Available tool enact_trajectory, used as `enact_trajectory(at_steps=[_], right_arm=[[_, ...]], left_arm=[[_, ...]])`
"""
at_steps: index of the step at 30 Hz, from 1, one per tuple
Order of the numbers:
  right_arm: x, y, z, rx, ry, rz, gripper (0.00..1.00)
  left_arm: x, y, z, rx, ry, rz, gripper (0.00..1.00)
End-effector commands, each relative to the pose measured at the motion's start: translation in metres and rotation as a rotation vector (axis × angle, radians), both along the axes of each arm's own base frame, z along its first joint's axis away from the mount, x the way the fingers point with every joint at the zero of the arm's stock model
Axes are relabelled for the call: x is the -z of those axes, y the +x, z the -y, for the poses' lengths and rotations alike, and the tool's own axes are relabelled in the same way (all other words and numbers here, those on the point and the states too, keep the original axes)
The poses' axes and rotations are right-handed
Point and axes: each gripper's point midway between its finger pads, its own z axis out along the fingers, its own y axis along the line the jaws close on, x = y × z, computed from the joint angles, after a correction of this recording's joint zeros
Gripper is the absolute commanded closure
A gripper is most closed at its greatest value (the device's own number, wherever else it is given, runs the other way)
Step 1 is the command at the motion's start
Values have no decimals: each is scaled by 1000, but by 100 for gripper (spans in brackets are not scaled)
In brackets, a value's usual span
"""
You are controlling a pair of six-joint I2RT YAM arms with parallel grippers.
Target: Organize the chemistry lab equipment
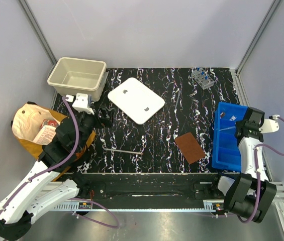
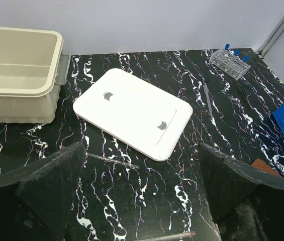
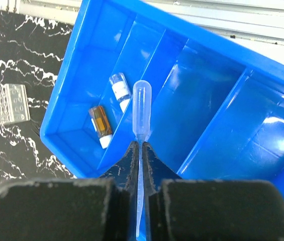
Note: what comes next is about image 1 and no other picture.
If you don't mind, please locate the white capped tube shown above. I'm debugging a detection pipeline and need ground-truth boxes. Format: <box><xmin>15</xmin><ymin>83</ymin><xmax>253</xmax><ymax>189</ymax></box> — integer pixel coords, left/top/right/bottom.
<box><xmin>229</xmin><ymin>115</ymin><xmax>236</xmax><ymax>121</ymax></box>

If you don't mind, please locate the thermometer with red tip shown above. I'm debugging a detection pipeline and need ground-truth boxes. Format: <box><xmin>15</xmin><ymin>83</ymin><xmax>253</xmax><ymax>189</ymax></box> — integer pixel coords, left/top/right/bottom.
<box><xmin>104</xmin><ymin>148</ymin><xmax>143</xmax><ymax>155</ymax></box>

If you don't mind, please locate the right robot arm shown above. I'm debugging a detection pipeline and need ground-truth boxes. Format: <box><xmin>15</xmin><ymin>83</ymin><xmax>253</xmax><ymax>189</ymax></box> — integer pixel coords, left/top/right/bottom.
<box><xmin>209</xmin><ymin>107</ymin><xmax>279</xmax><ymax>223</ymax></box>

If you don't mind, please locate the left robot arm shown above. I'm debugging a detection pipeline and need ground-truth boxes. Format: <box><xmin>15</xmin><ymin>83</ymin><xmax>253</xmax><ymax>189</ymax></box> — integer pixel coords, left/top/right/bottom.
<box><xmin>0</xmin><ymin>102</ymin><xmax>114</xmax><ymax>240</ymax></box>

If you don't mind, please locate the blue compartment tray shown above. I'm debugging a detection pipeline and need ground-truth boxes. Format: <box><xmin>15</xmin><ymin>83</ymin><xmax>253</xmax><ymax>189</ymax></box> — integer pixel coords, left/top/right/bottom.
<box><xmin>212</xmin><ymin>102</ymin><xmax>248</xmax><ymax>172</ymax></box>

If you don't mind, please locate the white plastic lid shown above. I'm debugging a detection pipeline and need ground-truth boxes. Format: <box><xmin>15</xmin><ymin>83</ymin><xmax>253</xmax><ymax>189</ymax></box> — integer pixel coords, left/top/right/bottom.
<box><xmin>108</xmin><ymin>77</ymin><xmax>165</xmax><ymax>125</ymax></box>

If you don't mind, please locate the beige plastic bin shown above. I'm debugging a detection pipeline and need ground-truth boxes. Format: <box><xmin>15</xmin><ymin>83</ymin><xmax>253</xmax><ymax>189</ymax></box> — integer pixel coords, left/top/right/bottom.
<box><xmin>47</xmin><ymin>57</ymin><xmax>108</xmax><ymax>101</ymax></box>

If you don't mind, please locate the clear test tube rack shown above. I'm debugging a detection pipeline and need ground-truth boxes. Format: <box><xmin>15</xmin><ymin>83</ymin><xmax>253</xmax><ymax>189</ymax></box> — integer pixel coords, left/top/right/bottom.
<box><xmin>192</xmin><ymin>68</ymin><xmax>215</xmax><ymax>90</ymax></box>

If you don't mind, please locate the cloth bag with items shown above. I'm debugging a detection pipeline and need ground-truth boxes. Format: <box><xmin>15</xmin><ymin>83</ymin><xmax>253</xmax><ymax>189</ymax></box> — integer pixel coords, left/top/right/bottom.
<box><xmin>11</xmin><ymin>102</ymin><xmax>97</xmax><ymax>175</ymax></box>

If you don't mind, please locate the clear glass rod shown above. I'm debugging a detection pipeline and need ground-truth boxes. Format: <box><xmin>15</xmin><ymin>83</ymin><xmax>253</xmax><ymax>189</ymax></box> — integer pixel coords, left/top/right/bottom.
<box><xmin>174</xmin><ymin>90</ymin><xmax>181</xmax><ymax>110</ymax></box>

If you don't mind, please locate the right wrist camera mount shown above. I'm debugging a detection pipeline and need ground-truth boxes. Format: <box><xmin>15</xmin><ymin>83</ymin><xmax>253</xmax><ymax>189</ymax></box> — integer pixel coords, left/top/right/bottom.
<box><xmin>259</xmin><ymin>114</ymin><xmax>280</xmax><ymax>134</ymax></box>

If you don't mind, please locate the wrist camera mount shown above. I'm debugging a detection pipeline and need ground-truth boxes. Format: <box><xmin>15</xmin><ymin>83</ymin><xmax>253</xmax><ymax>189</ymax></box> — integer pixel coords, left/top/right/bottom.
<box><xmin>259</xmin><ymin>114</ymin><xmax>280</xmax><ymax>134</ymax></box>
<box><xmin>65</xmin><ymin>93</ymin><xmax>94</xmax><ymax>115</ymax></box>

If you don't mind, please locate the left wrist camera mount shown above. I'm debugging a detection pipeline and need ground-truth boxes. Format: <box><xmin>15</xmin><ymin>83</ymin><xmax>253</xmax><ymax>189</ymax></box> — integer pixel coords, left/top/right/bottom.
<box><xmin>65</xmin><ymin>93</ymin><xmax>94</xmax><ymax>115</ymax></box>

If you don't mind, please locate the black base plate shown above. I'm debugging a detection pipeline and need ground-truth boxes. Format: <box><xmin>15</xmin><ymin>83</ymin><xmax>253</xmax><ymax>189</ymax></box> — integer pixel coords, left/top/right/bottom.
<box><xmin>73</xmin><ymin>172</ymin><xmax>223</xmax><ymax>201</ymax></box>

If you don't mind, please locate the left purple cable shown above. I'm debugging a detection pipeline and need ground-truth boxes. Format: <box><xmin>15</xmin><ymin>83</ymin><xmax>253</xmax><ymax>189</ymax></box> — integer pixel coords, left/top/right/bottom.
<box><xmin>0</xmin><ymin>95</ymin><xmax>120</xmax><ymax>240</ymax></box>

